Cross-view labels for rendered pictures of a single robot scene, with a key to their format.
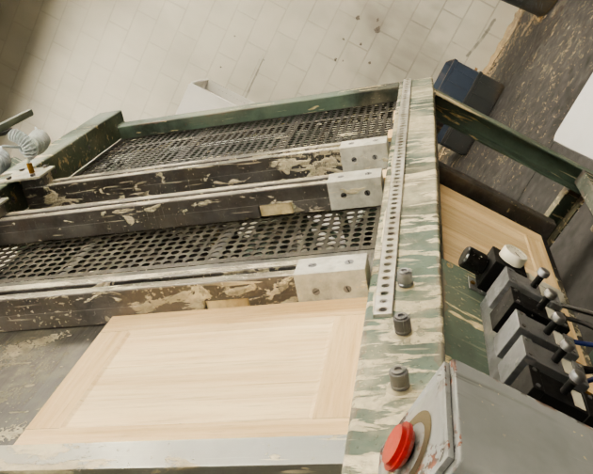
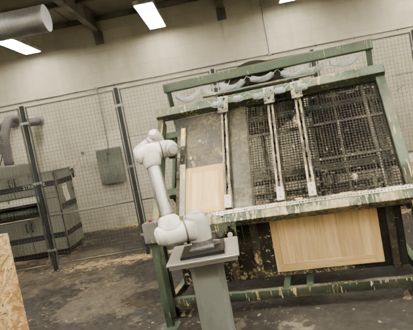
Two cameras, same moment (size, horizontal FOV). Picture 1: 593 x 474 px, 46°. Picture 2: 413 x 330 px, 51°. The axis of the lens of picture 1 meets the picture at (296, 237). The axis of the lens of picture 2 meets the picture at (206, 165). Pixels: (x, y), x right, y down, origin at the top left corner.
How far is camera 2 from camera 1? 358 cm
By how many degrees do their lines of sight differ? 77
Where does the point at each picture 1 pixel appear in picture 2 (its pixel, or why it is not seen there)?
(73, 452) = (183, 180)
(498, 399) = (152, 228)
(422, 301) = (216, 220)
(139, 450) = (182, 188)
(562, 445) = (151, 234)
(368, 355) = not seen: hidden behind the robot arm
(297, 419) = (191, 207)
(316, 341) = (212, 204)
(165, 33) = not seen: outside the picture
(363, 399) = not seen: hidden behind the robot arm
